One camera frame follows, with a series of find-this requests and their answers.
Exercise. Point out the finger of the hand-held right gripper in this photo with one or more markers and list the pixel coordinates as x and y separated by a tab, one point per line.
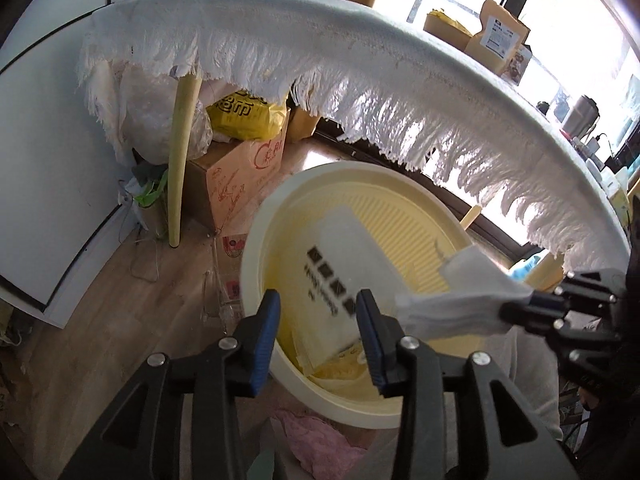
530	317
590	290

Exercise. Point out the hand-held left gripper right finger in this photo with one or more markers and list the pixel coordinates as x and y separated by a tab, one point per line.
369	335

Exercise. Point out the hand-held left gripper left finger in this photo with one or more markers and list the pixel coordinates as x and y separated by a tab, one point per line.
262	332

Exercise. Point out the white paper tissue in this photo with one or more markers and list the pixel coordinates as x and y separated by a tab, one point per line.
460	300

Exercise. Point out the white mailer bag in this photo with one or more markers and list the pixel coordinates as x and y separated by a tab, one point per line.
340	245

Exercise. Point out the cream plastic basin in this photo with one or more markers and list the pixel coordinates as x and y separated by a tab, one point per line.
410	220

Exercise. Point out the person's grey trouser leg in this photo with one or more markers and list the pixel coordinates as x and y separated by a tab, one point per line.
530	385

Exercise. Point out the yellow tissue box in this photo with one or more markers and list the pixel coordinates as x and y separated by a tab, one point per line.
616	195

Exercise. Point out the pink cloth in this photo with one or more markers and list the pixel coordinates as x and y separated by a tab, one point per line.
320	440

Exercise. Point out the cream table leg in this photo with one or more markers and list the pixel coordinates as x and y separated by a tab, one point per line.
180	160
471	217

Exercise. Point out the red printed cardboard box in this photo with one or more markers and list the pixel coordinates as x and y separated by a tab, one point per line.
235	180

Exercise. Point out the steel thermos tumbler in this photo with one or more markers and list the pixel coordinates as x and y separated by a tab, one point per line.
582	115

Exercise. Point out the green plastic scrap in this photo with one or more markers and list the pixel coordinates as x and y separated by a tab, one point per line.
150	192

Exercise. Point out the yellow plastic bag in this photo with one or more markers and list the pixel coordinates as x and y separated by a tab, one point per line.
245	115

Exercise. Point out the small printed carton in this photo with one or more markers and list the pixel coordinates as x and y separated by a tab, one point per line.
519	65

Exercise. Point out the crumpled translucent plastic bag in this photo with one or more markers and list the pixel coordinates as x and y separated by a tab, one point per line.
150	110

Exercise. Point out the kraft paper pouch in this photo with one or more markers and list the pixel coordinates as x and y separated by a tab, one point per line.
495	35

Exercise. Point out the black and white wardrobe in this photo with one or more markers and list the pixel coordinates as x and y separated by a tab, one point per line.
50	160

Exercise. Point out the white fringed tablecloth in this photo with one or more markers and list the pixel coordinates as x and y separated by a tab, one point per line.
350	50

